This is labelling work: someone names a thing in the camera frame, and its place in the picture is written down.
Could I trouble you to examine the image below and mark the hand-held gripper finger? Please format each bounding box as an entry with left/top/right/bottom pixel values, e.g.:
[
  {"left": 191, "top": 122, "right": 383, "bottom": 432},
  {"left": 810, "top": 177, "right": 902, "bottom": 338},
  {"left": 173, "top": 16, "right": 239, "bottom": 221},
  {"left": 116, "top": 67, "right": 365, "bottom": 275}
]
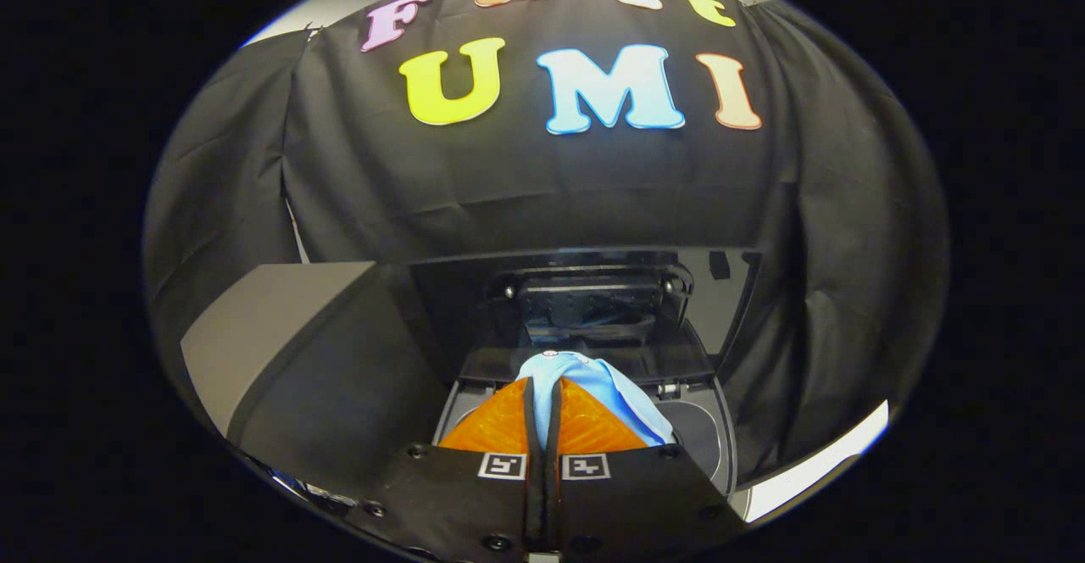
[
  {"left": 542, "top": 376, "right": 751, "bottom": 560},
  {"left": 339, "top": 376, "right": 543, "bottom": 562}
]

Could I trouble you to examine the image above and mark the light blue polo shirt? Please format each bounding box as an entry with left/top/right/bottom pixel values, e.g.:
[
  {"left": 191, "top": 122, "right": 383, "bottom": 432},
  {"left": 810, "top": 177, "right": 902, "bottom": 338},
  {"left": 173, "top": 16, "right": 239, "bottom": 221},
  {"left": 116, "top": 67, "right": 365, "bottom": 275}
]
[{"left": 515, "top": 351, "right": 676, "bottom": 449}]

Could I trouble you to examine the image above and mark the black backdrop cloth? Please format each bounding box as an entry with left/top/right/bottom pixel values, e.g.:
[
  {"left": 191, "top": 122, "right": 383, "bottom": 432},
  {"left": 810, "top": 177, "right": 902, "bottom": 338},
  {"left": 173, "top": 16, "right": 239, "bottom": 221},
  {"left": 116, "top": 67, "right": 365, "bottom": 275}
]
[{"left": 142, "top": 0, "right": 950, "bottom": 479}]

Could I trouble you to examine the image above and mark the grey box stand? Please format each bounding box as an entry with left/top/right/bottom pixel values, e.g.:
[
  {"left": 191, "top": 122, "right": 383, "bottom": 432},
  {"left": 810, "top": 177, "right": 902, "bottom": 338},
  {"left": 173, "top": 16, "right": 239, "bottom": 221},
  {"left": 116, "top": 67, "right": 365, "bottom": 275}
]
[{"left": 181, "top": 262, "right": 450, "bottom": 488}]

